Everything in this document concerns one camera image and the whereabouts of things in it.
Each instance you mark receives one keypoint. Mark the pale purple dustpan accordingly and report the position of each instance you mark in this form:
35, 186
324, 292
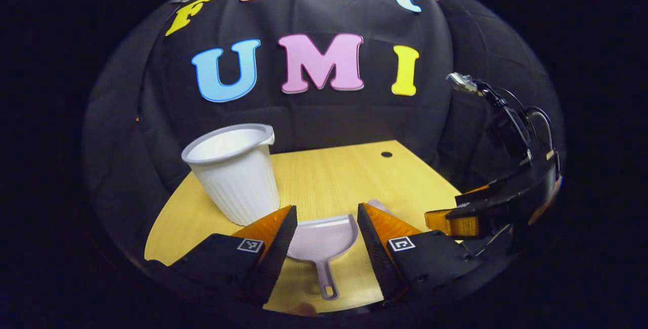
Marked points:
321, 240

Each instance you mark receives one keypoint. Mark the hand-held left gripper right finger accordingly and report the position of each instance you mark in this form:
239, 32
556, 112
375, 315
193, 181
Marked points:
377, 258

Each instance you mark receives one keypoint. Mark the wooden desktop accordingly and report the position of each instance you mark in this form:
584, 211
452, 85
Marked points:
329, 177

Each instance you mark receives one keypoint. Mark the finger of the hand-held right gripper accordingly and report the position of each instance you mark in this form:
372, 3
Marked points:
478, 193
455, 223

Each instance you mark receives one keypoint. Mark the pale purple small broom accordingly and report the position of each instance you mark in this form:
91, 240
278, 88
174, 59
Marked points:
378, 204

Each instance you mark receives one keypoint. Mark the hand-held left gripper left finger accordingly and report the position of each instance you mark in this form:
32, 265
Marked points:
276, 258

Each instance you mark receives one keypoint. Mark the white ribbed garbage bin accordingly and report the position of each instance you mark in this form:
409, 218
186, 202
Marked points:
238, 182

